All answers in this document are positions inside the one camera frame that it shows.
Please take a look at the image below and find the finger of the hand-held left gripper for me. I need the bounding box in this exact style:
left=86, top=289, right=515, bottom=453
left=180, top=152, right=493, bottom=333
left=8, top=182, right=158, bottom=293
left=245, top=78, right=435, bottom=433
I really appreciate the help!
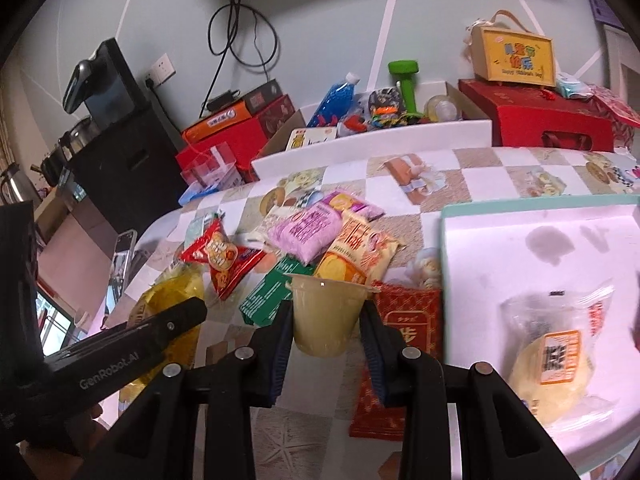
left=42, top=297, right=208, bottom=411

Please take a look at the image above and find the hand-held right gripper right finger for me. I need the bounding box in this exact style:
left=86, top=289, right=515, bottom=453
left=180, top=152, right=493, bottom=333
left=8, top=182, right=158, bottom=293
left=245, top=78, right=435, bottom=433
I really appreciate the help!
left=357, top=300, right=568, bottom=480

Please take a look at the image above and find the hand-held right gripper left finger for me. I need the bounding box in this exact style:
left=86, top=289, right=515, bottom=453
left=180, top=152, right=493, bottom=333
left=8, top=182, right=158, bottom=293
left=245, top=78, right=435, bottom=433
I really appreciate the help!
left=82, top=300, right=296, bottom=480

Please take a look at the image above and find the beige pudding cup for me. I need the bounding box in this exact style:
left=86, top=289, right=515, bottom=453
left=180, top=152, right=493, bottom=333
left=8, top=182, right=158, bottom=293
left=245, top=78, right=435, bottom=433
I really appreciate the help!
left=286, top=274, right=380, bottom=358

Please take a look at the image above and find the orange yellow snack packet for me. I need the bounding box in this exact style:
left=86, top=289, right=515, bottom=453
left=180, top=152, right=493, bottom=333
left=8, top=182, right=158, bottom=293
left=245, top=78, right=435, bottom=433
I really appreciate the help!
left=314, top=210, right=401, bottom=287

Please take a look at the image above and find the white tray with teal rim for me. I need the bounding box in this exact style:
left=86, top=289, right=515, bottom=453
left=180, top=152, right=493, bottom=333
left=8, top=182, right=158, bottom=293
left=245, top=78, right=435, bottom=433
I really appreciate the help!
left=439, top=195, right=640, bottom=466

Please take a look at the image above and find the purple swiss roll packet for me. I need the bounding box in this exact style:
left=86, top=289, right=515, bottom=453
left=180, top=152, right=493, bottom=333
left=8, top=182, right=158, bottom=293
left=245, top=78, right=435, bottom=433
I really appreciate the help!
left=312, top=191, right=386, bottom=221

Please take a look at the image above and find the person's left hand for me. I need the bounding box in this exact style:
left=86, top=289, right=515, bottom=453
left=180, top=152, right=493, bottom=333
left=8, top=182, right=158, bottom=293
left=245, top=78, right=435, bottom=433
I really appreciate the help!
left=62, top=402, right=106, bottom=458

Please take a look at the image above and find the red gold patterned packet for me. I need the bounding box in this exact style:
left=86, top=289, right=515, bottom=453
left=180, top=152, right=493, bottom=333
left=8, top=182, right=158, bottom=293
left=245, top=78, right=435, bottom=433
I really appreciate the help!
left=348, top=282, right=446, bottom=441

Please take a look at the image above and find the smartphone in clear case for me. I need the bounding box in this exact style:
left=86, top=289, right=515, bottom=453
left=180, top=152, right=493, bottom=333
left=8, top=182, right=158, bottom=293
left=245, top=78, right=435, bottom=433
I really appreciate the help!
left=107, top=229, right=138, bottom=311

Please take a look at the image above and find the pink snack packet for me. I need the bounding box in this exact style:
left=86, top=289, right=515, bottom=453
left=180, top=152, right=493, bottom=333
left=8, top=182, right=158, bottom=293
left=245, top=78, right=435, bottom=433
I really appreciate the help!
left=267, top=205, right=346, bottom=266

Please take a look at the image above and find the steel kettle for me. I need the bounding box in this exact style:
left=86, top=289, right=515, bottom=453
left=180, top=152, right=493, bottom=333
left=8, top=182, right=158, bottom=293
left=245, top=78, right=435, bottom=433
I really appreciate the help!
left=0, top=162, right=41, bottom=206

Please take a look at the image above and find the green white snack packet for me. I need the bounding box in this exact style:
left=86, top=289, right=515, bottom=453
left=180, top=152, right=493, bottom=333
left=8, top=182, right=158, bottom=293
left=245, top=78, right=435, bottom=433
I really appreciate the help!
left=186, top=212, right=223, bottom=248

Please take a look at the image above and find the clear wrapped bread packet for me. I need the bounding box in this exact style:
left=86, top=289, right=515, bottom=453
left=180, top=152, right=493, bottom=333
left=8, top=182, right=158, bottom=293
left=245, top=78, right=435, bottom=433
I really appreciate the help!
left=500, top=280, right=616, bottom=428

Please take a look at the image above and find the blue packet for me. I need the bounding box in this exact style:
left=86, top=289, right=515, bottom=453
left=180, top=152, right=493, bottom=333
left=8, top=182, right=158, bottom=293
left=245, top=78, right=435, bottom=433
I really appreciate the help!
left=179, top=182, right=221, bottom=206

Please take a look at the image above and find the black water dispenser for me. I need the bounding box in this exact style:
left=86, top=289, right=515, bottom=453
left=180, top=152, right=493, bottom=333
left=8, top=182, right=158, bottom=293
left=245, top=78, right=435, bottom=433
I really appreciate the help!
left=62, top=37, right=188, bottom=211

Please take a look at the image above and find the dark kettle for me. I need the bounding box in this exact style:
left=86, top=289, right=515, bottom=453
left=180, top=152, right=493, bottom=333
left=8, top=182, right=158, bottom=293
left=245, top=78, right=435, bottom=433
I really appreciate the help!
left=57, top=117, right=101, bottom=161

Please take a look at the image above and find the printed checkered tablecloth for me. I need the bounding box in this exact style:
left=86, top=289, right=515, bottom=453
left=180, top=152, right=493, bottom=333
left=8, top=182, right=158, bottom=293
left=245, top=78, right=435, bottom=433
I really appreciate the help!
left=65, top=147, right=640, bottom=480

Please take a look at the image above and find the clear plastic box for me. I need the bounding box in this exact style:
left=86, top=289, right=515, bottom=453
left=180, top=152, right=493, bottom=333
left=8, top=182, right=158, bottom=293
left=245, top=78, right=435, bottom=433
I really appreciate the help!
left=180, top=142, right=238, bottom=191

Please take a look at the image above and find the white board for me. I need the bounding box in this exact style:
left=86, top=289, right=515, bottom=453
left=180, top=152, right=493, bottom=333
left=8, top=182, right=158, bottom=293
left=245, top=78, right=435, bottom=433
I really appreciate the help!
left=250, top=119, right=493, bottom=181

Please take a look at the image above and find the red patterned box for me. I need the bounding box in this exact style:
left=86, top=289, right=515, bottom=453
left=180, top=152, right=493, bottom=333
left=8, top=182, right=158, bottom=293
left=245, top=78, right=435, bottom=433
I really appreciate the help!
left=182, top=95, right=306, bottom=161

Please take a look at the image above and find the white cardboard box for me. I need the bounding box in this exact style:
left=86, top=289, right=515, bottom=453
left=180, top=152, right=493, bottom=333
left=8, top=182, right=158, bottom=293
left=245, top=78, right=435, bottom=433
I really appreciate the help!
left=255, top=80, right=493, bottom=161

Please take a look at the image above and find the yellow white card box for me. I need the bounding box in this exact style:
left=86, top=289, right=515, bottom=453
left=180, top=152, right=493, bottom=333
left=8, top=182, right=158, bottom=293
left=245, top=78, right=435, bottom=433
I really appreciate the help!
left=285, top=127, right=340, bottom=151

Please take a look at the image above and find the orange box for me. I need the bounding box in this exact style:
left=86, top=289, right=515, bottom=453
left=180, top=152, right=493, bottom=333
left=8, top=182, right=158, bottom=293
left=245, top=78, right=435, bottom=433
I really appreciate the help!
left=181, top=101, right=253, bottom=143

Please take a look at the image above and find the pile of colourful clips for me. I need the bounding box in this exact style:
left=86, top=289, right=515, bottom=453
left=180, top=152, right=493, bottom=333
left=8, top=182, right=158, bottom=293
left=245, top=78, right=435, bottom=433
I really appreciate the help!
left=370, top=110, right=431, bottom=128

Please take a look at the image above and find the dark round toy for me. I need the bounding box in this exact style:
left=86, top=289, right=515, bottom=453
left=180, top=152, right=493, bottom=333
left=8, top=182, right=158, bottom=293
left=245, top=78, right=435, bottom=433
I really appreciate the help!
left=367, top=87, right=403, bottom=118

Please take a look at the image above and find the dark flat box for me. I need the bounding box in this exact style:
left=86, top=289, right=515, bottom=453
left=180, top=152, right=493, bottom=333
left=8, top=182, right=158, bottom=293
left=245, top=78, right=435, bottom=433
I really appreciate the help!
left=239, top=79, right=283, bottom=113

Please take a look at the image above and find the black power adapter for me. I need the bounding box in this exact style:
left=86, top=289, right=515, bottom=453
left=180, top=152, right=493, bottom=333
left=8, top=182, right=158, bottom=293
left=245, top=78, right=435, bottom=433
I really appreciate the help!
left=206, top=90, right=243, bottom=111

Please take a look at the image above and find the clear plastic jar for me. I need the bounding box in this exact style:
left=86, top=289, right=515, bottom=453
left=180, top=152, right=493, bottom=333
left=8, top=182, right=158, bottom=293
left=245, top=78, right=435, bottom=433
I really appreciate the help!
left=425, top=95, right=462, bottom=122

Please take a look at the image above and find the bottle of blue beads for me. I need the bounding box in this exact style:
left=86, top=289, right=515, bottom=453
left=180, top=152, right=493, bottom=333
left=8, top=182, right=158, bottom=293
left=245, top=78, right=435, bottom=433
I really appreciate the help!
left=306, top=71, right=362, bottom=128

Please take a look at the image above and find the large red gift box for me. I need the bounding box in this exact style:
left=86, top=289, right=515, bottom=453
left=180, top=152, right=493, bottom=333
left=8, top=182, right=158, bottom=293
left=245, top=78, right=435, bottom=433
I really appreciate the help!
left=459, top=79, right=615, bottom=152

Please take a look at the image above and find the green dumbbell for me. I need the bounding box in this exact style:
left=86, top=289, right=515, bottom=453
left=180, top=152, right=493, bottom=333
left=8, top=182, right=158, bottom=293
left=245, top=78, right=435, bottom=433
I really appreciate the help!
left=388, top=60, right=425, bottom=113

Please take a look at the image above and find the light blue tissue pack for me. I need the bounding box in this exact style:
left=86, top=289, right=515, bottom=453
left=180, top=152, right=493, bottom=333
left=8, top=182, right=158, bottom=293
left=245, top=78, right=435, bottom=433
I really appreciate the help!
left=556, top=72, right=593, bottom=98

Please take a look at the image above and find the red printed bag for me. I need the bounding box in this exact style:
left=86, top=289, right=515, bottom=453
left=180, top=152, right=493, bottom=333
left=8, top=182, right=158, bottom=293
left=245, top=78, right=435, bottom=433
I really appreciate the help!
left=585, top=82, right=640, bottom=148

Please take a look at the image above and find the white cabinet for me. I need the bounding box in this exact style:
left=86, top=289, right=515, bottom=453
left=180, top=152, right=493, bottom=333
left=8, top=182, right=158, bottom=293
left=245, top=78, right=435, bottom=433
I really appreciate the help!
left=602, top=25, right=637, bottom=111

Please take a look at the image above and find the white wall socket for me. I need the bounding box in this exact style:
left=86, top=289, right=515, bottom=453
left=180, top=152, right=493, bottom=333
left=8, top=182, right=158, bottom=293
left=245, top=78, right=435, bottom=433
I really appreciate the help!
left=145, top=57, right=177, bottom=86

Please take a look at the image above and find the yellow gift box with handle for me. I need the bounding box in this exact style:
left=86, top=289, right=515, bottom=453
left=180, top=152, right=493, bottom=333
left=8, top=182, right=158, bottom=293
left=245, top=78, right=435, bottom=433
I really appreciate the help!
left=462, top=10, right=557, bottom=87

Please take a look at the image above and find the black cable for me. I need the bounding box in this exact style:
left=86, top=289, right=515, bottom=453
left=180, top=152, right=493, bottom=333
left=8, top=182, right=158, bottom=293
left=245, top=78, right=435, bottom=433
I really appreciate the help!
left=200, top=0, right=278, bottom=116

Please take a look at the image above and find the purple wall poster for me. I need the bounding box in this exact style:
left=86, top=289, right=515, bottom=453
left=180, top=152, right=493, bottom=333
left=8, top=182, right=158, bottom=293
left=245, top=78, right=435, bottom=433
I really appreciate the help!
left=587, top=0, right=626, bottom=26

